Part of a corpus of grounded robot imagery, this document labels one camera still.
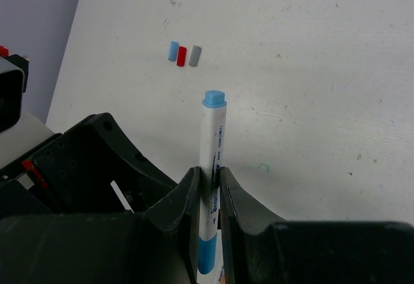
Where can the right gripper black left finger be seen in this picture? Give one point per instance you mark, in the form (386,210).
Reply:
(159,245)

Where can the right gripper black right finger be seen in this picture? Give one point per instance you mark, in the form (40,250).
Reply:
(261,247)

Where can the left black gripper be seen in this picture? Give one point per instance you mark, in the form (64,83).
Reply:
(72,172)

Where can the blue cap pen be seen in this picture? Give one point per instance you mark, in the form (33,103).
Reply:
(210,162)

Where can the red pen cap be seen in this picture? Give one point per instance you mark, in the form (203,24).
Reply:
(181,56)

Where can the light blue pen cap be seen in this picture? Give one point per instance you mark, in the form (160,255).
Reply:
(173,51)

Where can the grey pen cap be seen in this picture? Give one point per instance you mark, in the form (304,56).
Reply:
(195,56)

